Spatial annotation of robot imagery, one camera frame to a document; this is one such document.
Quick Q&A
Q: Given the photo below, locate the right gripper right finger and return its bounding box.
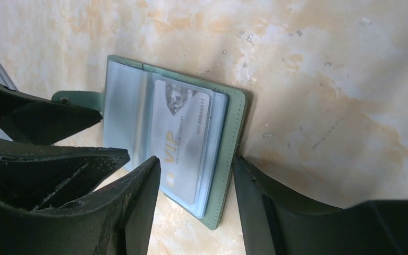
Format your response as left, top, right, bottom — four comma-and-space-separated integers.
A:
234, 156, 408, 254

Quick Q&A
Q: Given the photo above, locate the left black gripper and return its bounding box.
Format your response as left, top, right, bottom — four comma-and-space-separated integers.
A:
0, 84, 130, 211

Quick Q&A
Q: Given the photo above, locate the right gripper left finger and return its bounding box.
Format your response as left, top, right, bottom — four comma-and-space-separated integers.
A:
0, 156, 161, 254

